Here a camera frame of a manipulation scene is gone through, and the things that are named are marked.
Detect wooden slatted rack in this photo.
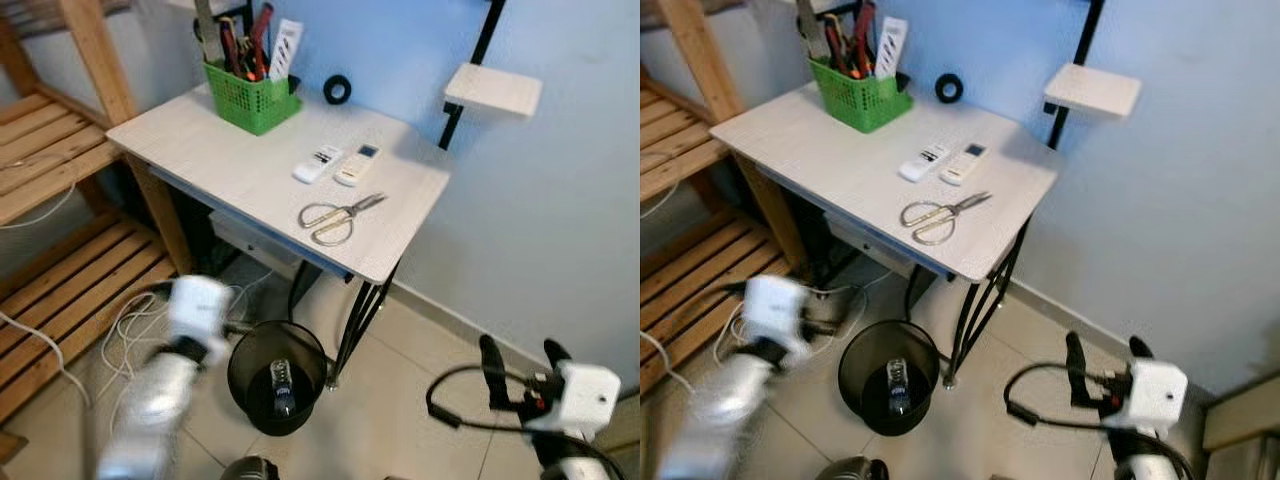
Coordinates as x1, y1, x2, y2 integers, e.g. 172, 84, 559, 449
0, 0, 197, 423
640, 0, 809, 397

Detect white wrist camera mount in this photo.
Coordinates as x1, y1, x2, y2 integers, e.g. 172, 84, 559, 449
165, 275, 234, 348
555, 362, 623, 437
742, 275, 814, 353
1125, 358, 1190, 434

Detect light wooden table black legs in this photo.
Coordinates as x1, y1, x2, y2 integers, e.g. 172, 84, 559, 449
105, 82, 453, 393
708, 80, 1061, 393

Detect grey metal hand tool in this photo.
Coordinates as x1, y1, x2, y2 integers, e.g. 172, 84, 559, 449
797, 0, 832, 63
193, 0, 227, 66

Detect dark robot left leg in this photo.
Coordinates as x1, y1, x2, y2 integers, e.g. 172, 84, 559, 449
220, 457, 282, 480
820, 457, 890, 480

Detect red handled pliers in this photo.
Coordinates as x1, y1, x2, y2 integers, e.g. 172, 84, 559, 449
825, 14, 852, 77
220, 15, 247, 79

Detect green plastic basket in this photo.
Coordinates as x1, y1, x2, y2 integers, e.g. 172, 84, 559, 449
203, 60, 303, 136
808, 57, 913, 134

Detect clear plastic water bottle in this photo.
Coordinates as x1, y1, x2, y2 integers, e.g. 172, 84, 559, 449
270, 358, 298, 418
885, 358, 911, 417

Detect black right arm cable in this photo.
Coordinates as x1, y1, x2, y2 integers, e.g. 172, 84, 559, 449
1003, 362, 1197, 480
426, 364, 629, 480

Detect white under-table drawer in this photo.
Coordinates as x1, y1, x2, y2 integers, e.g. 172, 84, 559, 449
825, 212, 951, 282
210, 212, 351, 282

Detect black mesh waste bin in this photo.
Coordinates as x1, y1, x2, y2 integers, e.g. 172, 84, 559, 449
227, 320, 329, 437
838, 320, 941, 437

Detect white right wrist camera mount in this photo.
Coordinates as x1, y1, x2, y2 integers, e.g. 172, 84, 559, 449
555, 362, 623, 437
1125, 358, 1190, 434

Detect white remote with blue display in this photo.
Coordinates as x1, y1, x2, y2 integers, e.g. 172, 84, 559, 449
333, 143, 382, 188
940, 143, 991, 187

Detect beige furniture edge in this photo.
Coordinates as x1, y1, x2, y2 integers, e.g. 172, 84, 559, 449
602, 395, 641, 471
1200, 375, 1280, 480

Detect white striped remote control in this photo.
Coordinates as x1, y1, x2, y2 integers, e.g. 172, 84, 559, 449
268, 18, 305, 83
875, 15, 912, 81

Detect white cable bundle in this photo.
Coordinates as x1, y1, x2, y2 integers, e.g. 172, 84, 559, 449
713, 288, 763, 363
98, 288, 173, 393

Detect cream handled scissors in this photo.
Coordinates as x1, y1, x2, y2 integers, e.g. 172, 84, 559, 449
298, 192, 388, 247
900, 191, 993, 247

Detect black metal shelf post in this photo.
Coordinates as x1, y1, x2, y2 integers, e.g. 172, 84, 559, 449
1045, 0, 1107, 151
438, 0, 507, 151

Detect red handled cutter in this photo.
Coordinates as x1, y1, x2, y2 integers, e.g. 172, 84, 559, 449
852, 0, 880, 79
247, 3, 275, 81

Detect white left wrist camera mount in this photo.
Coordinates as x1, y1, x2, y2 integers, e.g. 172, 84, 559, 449
165, 275, 234, 348
742, 275, 814, 353

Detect white remote with dark buttons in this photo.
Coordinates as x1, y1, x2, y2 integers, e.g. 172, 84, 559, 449
292, 145, 344, 185
898, 143, 952, 184

